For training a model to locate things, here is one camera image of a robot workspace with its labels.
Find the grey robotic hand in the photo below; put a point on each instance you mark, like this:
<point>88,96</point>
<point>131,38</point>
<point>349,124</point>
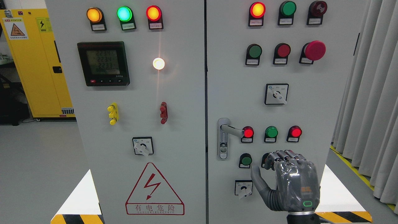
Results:
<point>298,189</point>

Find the silver cabinet door handle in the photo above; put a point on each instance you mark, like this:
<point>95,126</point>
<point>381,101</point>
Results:
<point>224,129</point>

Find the red push button lower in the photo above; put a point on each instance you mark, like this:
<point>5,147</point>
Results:
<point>265,162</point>

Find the red push button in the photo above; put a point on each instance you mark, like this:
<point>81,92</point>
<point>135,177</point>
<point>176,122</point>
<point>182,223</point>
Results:
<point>265,162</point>
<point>281,53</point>

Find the red lit lamp middle right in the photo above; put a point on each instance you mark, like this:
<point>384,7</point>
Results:
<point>294,134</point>

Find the red lit lamp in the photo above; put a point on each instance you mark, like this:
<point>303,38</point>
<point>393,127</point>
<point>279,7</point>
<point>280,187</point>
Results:
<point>294,134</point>
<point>248,134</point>

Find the green push button lower left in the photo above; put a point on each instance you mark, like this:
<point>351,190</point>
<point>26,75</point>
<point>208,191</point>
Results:
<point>245,161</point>

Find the green push button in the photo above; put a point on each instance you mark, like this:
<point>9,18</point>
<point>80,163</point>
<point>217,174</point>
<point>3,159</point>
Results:
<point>245,161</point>
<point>253,54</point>

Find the green lamp middle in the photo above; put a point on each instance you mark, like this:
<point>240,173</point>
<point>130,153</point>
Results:
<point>271,134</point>

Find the red lit lamp middle left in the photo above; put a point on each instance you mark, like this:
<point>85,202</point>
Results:
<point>248,134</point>

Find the grey curtain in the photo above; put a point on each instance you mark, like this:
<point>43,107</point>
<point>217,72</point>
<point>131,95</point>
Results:
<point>367,127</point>

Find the red emergency stop button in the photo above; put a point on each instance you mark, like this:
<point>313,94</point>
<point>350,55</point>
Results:
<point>311,52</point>

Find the red push button upper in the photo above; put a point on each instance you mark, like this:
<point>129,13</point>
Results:
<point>281,53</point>

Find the green push button upper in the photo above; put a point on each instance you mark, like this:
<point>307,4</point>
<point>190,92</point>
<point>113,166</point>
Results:
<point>253,54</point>

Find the red electric hazard warning sticker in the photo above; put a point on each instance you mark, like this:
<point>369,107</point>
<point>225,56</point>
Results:
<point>153,195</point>

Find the grey electrical cabinet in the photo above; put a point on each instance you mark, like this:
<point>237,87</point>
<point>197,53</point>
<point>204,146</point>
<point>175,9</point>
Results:
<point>203,44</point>

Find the red terminal connector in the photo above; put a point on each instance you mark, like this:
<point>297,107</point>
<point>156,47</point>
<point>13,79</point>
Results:
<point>163,113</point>

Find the green indicator lamp top right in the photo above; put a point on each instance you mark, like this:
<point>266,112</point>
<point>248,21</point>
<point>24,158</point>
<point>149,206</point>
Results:
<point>286,13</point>

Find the green indicator lamp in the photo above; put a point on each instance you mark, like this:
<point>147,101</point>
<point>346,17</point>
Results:
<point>126,18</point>
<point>286,13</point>

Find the dark red buzzer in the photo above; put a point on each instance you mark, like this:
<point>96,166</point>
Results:
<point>316,11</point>

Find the red indicator lamp top right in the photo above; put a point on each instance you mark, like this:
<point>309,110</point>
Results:
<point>256,14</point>

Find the red indicator lamp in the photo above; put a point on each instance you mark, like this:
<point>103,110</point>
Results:
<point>256,14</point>
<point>154,16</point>

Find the white lit indicator lamp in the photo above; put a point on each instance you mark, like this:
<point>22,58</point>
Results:
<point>158,63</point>

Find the yellow terminal connector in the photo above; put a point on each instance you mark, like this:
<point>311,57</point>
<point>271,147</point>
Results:
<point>113,113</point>

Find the red indicator lamp top left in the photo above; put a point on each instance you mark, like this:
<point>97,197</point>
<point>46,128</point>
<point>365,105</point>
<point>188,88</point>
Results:
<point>154,16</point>

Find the black digital power meter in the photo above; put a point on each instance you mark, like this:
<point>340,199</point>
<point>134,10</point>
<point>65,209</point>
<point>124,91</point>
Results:
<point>104,63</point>

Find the green indicator lamp top left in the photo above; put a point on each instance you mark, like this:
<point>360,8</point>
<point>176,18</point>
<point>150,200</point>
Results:
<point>126,18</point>

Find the orange indicator lamp top left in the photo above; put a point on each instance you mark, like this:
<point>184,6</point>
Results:
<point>96,18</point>

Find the yellow safety cabinet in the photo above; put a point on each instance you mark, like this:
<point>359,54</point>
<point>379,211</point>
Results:
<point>32,43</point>

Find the white knob selector switch bottom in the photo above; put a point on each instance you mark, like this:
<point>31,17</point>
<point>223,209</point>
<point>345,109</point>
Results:
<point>243,188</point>

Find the right door upper selector switch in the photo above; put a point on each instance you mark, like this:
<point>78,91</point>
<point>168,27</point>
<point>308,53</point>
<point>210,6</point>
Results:
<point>276,94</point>

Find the door selector switch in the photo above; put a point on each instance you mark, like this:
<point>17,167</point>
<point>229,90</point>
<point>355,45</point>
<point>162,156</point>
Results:
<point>143,146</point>
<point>276,94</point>

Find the left door selector switch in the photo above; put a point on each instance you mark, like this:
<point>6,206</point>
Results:
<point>143,146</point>

